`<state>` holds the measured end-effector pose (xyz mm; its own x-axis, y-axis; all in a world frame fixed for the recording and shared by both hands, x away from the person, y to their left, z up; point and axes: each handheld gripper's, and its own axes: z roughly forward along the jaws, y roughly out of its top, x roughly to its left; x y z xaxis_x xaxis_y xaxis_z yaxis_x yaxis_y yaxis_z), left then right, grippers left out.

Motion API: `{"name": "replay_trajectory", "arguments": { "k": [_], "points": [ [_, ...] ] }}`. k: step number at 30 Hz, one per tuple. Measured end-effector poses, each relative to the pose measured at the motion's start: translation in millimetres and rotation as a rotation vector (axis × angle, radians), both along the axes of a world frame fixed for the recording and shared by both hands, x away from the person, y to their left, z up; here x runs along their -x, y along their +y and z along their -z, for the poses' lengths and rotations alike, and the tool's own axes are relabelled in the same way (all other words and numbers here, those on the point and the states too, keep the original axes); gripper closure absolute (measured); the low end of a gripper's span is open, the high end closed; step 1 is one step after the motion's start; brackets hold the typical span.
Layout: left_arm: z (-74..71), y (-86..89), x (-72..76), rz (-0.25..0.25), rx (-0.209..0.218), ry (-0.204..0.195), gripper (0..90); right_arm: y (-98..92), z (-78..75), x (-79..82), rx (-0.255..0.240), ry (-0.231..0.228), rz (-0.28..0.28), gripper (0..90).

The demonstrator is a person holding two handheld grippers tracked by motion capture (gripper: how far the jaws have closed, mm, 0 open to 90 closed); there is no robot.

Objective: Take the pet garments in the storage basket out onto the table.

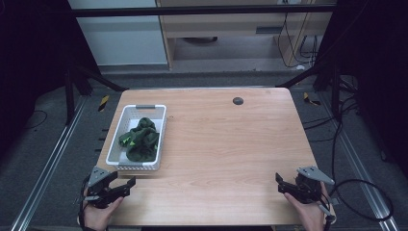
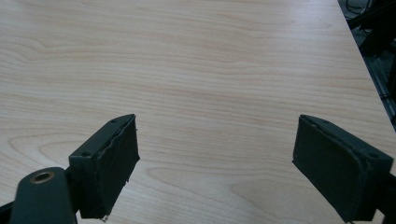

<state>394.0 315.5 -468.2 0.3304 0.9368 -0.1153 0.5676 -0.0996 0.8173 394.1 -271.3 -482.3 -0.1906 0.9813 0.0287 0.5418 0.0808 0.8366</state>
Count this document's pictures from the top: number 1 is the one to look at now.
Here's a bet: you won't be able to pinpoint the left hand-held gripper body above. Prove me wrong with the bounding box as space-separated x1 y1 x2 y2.
84 166 128 210

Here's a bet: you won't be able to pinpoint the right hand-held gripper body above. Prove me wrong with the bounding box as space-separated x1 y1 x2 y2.
290 166 341 217

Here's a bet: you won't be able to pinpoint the dark green cloth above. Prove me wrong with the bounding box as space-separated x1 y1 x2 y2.
117 116 161 163

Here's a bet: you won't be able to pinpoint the white plastic basket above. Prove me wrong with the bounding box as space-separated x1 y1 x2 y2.
105 104 167 171

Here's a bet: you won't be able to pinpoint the person's right hand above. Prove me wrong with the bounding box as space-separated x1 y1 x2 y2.
283 182 337 231

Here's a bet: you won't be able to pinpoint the person's left hand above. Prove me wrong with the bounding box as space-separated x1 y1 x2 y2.
76 189 125 231

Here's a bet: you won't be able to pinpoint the yellow black hazard tape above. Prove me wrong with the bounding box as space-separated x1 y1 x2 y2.
302 91 321 107
97 94 111 113

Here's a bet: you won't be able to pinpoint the white cabinet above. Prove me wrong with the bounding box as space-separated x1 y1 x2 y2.
66 0 169 67

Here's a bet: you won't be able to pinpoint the wooden desk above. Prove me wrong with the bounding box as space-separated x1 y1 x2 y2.
155 0 338 69

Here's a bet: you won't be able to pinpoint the black cable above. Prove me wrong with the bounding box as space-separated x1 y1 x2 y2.
326 178 395 223

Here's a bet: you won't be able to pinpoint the aluminium floor rail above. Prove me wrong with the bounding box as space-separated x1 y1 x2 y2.
317 92 400 231
9 95 89 231

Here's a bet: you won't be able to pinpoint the black floor cables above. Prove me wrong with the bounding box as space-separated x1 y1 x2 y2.
302 76 364 181

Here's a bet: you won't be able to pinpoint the black metal frame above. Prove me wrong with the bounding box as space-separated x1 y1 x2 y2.
64 3 341 126

